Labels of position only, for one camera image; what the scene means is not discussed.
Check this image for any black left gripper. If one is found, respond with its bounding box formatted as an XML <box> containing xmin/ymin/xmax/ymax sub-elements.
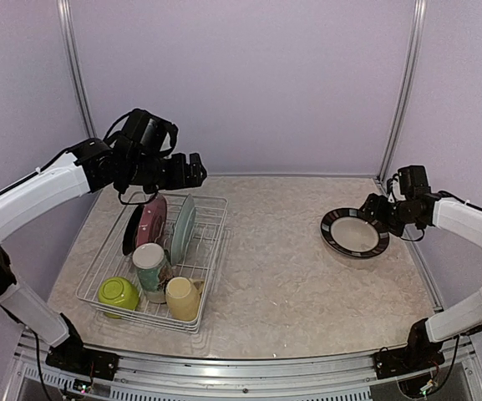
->
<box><xmin>125</xmin><ymin>151</ymin><xmax>207</xmax><ymax>194</ymax></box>

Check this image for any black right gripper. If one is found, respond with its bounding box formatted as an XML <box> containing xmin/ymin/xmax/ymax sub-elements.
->
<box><xmin>358</xmin><ymin>193</ymin><xmax>419</xmax><ymax>237</ymax></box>

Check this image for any black rimmed striped plate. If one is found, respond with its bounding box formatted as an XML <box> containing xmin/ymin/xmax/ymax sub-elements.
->
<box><xmin>320</xmin><ymin>208</ymin><xmax>390</xmax><ymax>259</ymax></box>

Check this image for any light teal flower plate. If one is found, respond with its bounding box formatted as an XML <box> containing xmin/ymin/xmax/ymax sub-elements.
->
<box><xmin>170</xmin><ymin>195</ymin><xmax>195</xmax><ymax>265</ymax></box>

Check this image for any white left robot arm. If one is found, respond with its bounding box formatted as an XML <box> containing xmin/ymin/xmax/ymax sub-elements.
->
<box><xmin>0</xmin><ymin>139</ymin><xmax>207</xmax><ymax>372</ymax></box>

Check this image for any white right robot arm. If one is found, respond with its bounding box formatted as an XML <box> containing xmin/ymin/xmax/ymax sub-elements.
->
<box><xmin>360</xmin><ymin>193</ymin><xmax>482</xmax><ymax>371</ymax></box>

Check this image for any maroon pink plate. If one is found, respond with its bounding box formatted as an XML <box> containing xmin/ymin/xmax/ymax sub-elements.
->
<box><xmin>135</xmin><ymin>194</ymin><xmax>167</xmax><ymax>248</ymax></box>

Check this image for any small black plate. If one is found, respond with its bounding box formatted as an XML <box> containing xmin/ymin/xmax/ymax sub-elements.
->
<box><xmin>122</xmin><ymin>206</ymin><xmax>144</xmax><ymax>256</ymax></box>

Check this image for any floral patterned tall mug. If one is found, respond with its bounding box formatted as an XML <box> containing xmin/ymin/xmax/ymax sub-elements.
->
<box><xmin>132</xmin><ymin>243</ymin><xmax>174</xmax><ymax>304</ymax></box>

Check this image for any yellow mug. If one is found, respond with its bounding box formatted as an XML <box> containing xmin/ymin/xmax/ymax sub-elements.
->
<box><xmin>165</xmin><ymin>277</ymin><xmax>205</xmax><ymax>322</ymax></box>

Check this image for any lime green bowl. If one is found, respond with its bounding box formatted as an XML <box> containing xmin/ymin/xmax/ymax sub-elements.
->
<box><xmin>98</xmin><ymin>277</ymin><xmax>140</xmax><ymax>311</ymax></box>

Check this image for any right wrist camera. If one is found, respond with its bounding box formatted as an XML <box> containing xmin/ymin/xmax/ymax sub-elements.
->
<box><xmin>388</xmin><ymin>165</ymin><xmax>431</xmax><ymax>201</ymax></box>

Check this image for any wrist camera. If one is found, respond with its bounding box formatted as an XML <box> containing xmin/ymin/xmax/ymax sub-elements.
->
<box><xmin>388</xmin><ymin>165</ymin><xmax>431</xmax><ymax>201</ymax></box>
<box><xmin>114</xmin><ymin>109</ymin><xmax>179</xmax><ymax>158</ymax></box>

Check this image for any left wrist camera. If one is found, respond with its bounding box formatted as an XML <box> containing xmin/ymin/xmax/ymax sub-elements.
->
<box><xmin>114</xmin><ymin>109</ymin><xmax>179</xmax><ymax>158</ymax></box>

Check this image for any white wire dish rack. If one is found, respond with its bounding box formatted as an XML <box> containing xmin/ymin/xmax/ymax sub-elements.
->
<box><xmin>76</xmin><ymin>195</ymin><xmax>227</xmax><ymax>333</ymax></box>

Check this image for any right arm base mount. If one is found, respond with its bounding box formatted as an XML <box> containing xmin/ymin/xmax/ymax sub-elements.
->
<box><xmin>373</xmin><ymin>327</ymin><xmax>445</xmax><ymax>379</ymax></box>

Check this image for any right aluminium corner post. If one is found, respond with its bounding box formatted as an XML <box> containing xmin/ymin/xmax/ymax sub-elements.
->
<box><xmin>377</xmin><ymin>0</ymin><xmax>427</xmax><ymax>182</ymax></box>

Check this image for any aluminium corner post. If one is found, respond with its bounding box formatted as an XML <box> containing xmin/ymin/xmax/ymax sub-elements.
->
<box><xmin>377</xmin><ymin>0</ymin><xmax>427</xmax><ymax>182</ymax></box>
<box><xmin>56</xmin><ymin>0</ymin><xmax>97</xmax><ymax>138</ymax></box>

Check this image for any left aluminium corner post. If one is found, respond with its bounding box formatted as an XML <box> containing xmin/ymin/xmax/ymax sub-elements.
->
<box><xmin>56</xmin><ymin>0</ymin><xmax>97</xmax><ymax>138</ymax></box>

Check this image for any aluminium front frame rail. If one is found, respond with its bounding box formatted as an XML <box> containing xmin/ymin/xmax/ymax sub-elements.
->
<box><xmin>0</xmin><ymin>332</ymin><xmax>482</xmax><ymax>400</ymax></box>

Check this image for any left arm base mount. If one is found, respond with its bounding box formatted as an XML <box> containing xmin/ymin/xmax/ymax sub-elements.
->
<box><xmin>46</xmin><ymin>313</ymin><xmax>119</xmax><ymax>381</ymax></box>

